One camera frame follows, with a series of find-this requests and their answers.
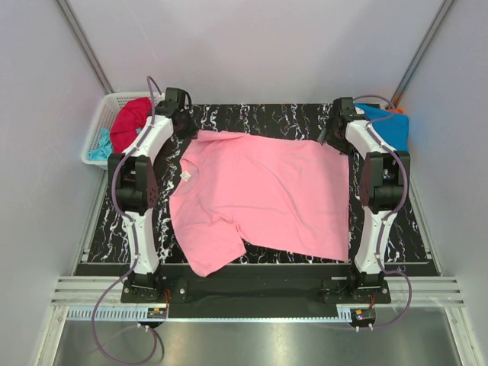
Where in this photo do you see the pink t-shirt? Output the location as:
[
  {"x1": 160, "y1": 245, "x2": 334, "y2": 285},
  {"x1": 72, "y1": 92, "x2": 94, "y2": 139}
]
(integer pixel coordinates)
[{"x1": 169, "y1": 130, "x2": 349, "y2": 277}]

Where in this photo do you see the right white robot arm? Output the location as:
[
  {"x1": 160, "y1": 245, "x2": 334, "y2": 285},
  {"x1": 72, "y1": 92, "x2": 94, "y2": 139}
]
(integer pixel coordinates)
[{"x1": 318, "y1": 97, "x2": 410, "y2": 303}]

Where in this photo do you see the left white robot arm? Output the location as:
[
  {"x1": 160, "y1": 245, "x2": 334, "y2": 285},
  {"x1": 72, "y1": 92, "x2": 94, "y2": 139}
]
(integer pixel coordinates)
[{"x1": 108, "y1": 87, "x2": 198, "y2": 302}]

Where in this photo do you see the red t-shirt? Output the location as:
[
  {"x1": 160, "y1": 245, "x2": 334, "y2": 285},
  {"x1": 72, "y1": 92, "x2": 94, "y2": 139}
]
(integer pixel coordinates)
[{"x1": 110, "y1": 97, "x2": 152, "y2": 153}]

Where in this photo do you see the folded blue t-shirt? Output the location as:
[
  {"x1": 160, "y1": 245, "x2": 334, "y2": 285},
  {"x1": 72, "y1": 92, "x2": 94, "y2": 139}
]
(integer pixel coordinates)
[{"x1": 355, "y1": 103, "x2": 409, "y2": 152}]

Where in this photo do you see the folded orange t-shirt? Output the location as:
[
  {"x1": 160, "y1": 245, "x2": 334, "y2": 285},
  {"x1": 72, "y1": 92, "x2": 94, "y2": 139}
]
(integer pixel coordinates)
[{"x1": 386, "y1": 108, "x2": 404, "y2": 114}]

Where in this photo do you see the white plastic laundry basket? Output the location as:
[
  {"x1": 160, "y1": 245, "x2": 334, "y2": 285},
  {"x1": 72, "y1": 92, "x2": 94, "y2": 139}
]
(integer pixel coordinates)
[{"x1": 81, "y1": 91, "x2": 149, "y2": 171}]

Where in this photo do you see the light blue garment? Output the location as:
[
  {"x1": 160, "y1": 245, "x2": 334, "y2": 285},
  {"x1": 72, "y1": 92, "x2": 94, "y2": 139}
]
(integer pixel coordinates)
[{"x1": 87, "y1": 128, "x2": 113, "y2": 161}]

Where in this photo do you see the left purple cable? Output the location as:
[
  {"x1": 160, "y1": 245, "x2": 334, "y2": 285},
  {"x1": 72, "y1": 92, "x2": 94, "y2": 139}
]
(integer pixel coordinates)
[{"x1": 90, "y1": 75, "x2": 165, "y2": 366}]

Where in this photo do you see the left aluminium corner post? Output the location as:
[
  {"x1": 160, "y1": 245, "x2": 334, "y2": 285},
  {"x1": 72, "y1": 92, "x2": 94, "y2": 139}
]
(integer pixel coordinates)
[{"x1": 53, "y1": 0, "x2": 114, "y2": 94}]

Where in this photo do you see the aluminium corner post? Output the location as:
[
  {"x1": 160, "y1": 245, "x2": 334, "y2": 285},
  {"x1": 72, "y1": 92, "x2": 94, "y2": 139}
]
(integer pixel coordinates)
[
  {"x1": 53, "y1": 0, "x2": 114, "y2": 94},
  {"x1": 391, "y1": 0, "x2": 457, "y2": 108}
]

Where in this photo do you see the right aluminium corner post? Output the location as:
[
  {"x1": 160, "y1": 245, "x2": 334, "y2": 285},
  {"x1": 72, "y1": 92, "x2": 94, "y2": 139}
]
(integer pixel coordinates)
[{"x1": 391, "y1": 0, "x2": 457, "y2": 108}]

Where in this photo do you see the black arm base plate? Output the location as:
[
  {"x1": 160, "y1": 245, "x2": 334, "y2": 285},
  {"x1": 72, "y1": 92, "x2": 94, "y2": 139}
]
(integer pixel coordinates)
[{"x1": 121, "y1": 264, "x2": 391, "y2": 320}]

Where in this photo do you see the aluminium frame rail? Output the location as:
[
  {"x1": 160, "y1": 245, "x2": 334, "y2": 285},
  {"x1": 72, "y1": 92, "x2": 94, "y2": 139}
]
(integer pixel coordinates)
[{"x1": 51, "y1": 277, "x2": 464, "y2": 323}]

